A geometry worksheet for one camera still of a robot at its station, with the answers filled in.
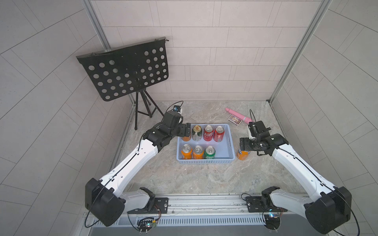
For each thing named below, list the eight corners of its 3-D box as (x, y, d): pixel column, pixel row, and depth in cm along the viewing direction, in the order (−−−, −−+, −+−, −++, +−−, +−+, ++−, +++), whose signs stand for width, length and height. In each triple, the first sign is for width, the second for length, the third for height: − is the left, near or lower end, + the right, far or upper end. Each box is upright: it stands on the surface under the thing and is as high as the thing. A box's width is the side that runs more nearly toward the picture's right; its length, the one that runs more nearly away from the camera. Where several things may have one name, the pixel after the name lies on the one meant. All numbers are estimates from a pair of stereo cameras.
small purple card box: (227, 120, 108) (228, 118, 106) (231, 115, 110) (232, 113, 109) (238, 126, 104) (238, 124, 102) (242, 121, 107) (242, 120, 105)
